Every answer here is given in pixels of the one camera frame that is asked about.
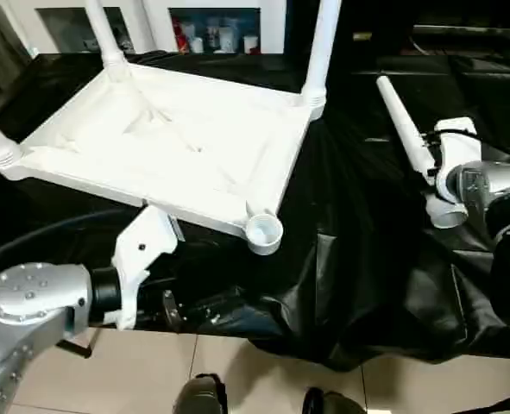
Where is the white plastic table top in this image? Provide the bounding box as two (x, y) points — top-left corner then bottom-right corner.
(0, 56), (328, 258)

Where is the black left robot foot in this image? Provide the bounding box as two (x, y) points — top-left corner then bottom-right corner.
(172, 373), (230, 414)

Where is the black robot foot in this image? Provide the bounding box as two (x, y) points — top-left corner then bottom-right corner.
(172, 373), (230, 414)
(301, 388), (369, 414)

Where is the black mat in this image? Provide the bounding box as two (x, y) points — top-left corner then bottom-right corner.
(0, 50), (510, 372)

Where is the black right robot foot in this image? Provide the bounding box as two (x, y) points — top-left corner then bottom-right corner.
(301, 388), (369, 414)

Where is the patterned white cup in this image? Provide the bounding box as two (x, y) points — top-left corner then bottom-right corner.
(220, 26), (237, 53)

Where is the white cabinet with glass doors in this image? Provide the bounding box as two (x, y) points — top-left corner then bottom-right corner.
(30, 0), (288, 58)

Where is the grey window curtain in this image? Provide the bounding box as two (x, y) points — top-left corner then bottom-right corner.
(0, 0), (33, 87)

